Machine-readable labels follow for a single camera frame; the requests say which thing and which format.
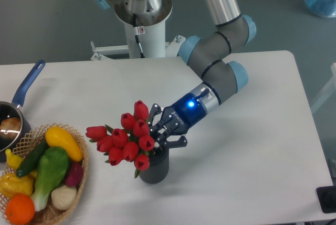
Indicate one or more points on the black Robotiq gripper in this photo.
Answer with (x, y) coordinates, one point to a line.
(175, 120)

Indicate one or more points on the red tulip bouquet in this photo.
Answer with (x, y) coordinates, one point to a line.
(132, 142)

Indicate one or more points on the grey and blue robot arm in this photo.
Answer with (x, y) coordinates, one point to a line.
(144, 24)

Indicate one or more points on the dark grey ribbed vase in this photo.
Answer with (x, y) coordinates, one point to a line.
(159, 167)

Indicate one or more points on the purple red radish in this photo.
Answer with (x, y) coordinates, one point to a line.
(74, 175)

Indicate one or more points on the yellow squash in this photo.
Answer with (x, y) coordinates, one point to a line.
(59, 137)

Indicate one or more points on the green bok choy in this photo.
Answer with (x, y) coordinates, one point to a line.
(51, 170)

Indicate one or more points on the white garlic bulb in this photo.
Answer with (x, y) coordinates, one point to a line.
(63, 197)

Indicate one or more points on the dark green cucumber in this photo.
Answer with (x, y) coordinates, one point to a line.
(31, 161)

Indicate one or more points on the woven wicker basket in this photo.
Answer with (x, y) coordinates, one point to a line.
(51, 215)

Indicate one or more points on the brown bread in pan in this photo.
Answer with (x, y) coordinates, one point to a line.
(10, 128)

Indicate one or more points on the orange fruit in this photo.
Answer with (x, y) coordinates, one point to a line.
(20, 209)

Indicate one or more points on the black device at edge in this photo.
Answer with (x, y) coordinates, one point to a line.
(326, 196)

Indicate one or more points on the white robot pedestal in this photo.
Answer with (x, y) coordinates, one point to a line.
(142, 41)

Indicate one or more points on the blue handled saucepan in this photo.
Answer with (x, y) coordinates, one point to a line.
(12, 109)

